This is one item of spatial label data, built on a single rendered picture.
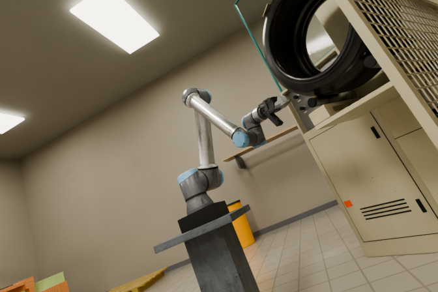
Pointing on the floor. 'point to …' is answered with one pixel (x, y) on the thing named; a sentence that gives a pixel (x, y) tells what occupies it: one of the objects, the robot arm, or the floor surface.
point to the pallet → (141, 284)
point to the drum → (242, 226)
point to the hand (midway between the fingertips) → (289, 102)
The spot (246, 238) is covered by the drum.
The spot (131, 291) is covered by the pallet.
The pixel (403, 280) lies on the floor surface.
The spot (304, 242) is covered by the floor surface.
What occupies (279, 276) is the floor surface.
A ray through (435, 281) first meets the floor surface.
